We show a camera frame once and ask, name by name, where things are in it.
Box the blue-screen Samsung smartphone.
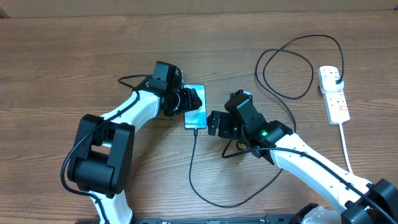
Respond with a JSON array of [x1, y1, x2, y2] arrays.
[[184, 84, 207, 129]]

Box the white power strip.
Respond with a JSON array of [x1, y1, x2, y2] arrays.
[[318, 65, 350, 125]]

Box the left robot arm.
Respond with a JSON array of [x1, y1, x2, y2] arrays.
[[60, 61, 205, 223]]

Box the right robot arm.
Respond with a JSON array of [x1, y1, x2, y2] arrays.
[[207, 90, 397, 223]]

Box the white charger plug adapter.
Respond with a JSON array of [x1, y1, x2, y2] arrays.
[[320, 76, 345, 94]]

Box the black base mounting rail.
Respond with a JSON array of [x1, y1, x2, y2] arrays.
[[74, 213, 299, 224]]

